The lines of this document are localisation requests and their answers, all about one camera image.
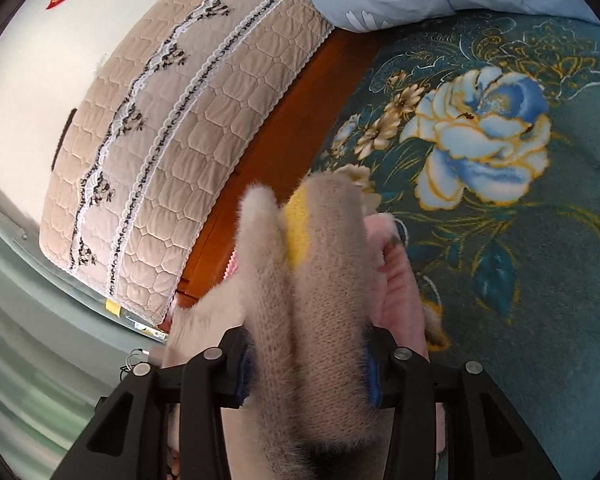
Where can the beige fuzzy patterned sweater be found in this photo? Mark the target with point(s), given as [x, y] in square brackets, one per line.
[320, 335]

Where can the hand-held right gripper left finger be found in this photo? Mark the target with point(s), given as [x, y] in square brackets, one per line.
[244, 377]

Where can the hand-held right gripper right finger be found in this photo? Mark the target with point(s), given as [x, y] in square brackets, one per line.
[375, 382]

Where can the pink folded garment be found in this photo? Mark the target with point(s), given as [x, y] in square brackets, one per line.
[400, 290]

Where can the wooden headboard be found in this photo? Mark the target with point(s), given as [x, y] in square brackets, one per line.
[290, 125]

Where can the beige quilted headboard cover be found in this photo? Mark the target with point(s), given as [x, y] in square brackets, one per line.
[180, 135]

